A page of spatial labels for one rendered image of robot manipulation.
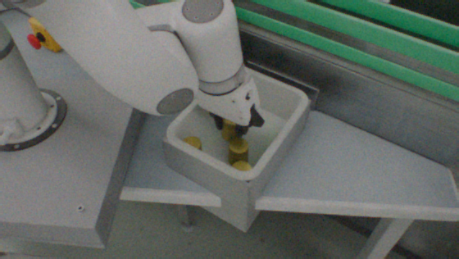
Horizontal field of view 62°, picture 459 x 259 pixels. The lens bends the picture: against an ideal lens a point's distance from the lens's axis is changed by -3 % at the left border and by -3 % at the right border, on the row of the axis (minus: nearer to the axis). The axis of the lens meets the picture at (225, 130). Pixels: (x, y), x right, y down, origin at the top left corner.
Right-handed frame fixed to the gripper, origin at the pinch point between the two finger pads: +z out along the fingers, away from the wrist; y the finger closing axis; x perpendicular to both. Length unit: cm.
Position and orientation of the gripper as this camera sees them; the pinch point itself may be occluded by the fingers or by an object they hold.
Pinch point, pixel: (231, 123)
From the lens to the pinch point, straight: 70.2
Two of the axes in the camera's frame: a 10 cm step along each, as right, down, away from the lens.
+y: -8.6, -3.9, 3.3
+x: -5.0, 8.0, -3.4
